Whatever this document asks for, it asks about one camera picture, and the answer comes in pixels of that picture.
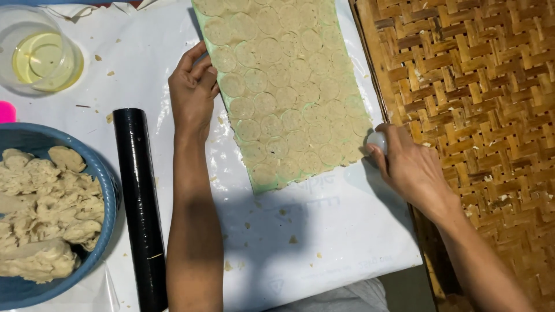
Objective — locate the yellow oil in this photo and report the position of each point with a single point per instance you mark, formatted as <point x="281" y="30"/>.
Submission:
<point x="45" y="65"/>

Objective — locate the blue plastic bowl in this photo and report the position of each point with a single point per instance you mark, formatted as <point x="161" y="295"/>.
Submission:
<point x="102" y="182"/>

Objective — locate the round white dough cutter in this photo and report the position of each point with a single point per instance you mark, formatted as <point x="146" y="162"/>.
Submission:
<point x="378" y="139"/>

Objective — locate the person's right hand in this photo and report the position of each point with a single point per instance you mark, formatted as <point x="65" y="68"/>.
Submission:
<point x="412" y="173"/>

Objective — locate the woven bamboo tray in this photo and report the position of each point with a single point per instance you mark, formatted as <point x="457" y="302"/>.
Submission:
<point x="477" y="99"/>

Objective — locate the black rolling pin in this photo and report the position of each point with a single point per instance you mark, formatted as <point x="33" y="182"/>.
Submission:
<point x="141" y="208"/>

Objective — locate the person's left hand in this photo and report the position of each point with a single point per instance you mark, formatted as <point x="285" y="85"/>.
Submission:
<point x="190" y="99"/>

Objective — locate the green plastic sheet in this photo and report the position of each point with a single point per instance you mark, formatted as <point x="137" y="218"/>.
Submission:
<point x="225" y="93"/>

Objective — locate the beige dough lump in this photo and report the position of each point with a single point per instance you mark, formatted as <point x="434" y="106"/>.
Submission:
<point x="47" y="212"/>

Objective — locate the clear plastic container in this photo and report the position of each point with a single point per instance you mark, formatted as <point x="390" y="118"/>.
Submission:
<point x="39" y="26"/>

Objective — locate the flat dough sheet with circles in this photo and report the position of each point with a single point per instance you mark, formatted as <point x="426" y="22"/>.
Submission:
<point x="286" y="86"/>

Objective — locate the person's grey clothing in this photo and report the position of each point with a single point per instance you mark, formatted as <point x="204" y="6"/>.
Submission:
<point x="342" y="299"/>

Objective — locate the white plastic table cover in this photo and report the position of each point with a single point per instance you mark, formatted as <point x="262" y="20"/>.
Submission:
<point x="303" y="234"/>

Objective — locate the pink plastic object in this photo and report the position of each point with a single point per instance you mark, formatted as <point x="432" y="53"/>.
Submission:
<point x="6" y="112"/>

